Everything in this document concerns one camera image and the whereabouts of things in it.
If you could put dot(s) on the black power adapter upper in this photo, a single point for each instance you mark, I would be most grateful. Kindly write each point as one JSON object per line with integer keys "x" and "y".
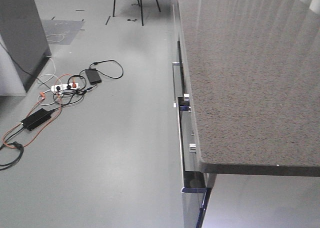
{"x": 93, "y": 76}

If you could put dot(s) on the black power adapter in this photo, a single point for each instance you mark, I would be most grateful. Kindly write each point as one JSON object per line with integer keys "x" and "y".
{"x": 93, "y": 76}
{"x": 35, "y": 119}

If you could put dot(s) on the black tripod legs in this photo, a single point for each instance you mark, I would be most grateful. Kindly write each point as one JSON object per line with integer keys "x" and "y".
{"x": 140, "y": 4}

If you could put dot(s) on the granite kitchen counter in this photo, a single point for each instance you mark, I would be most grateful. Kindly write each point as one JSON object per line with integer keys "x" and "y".
{"x": 251, "y": 69}

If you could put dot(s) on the white power strip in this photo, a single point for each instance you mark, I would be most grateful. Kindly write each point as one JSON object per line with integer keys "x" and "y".
{"x": 64, "y": 87}

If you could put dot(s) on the black power adapter lower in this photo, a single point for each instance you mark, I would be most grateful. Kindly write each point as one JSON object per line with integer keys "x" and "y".
{"x": 35, "y": 119}

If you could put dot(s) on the dark grey floor mat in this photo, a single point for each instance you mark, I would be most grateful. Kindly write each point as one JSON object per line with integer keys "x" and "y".
{"x": 61, "y": 32}

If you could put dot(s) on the dark grey cabinet panel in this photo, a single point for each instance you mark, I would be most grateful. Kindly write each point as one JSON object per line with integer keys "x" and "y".
{"x": 24, "y": 47}

